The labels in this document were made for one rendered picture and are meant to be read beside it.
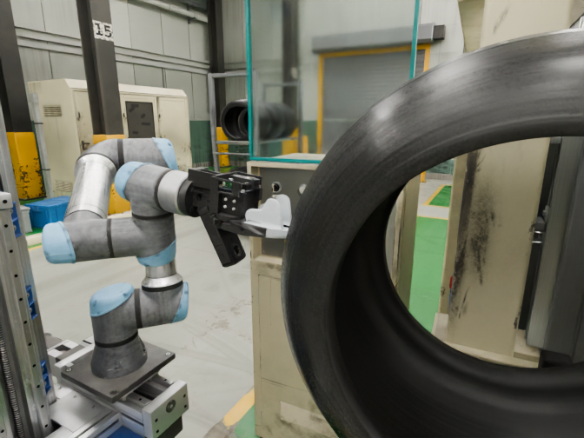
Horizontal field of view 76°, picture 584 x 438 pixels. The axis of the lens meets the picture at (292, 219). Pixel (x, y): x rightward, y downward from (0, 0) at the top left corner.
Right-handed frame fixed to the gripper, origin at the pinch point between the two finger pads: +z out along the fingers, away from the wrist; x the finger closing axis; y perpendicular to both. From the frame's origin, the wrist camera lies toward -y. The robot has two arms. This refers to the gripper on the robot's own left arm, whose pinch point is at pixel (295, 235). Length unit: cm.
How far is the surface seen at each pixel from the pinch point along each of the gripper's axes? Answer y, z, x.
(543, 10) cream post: 38, 27, 28
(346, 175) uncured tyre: 12.9, 10.1, -12.2
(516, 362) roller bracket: -24, 39, 27
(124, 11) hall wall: 169, -770, 656
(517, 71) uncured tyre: 24.1, 23.2, -11.5
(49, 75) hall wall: 12, -761, 460
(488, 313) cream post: -16.6, 32.0, 28.4
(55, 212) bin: -159, -457, 255
